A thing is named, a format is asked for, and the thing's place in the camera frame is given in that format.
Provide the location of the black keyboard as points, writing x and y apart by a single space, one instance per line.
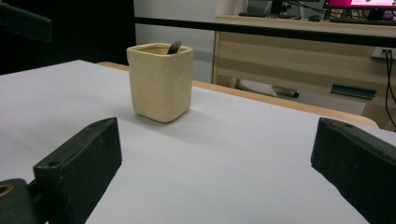
361 21

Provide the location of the black curtain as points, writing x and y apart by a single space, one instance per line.
77 34

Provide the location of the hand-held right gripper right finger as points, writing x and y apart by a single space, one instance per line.
361 168

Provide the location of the grey chair base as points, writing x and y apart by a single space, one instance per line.
261 87

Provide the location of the white cabinet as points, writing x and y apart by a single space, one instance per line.
174 46

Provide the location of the black makeup brush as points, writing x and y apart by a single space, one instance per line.
174 47

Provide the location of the white power socket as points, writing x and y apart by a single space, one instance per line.
381 53

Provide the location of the white table mat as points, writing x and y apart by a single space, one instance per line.
218 155

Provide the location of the light wooden desk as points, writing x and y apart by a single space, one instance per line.
280 59

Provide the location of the lit pink monitor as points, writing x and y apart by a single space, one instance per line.
358 3

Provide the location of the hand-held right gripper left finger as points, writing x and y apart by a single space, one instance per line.
81 168

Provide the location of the black computer mouse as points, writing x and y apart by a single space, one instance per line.
314 18

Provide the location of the beige square cup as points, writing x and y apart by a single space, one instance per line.
160 87

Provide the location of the dark monitor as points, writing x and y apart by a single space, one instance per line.
267 5

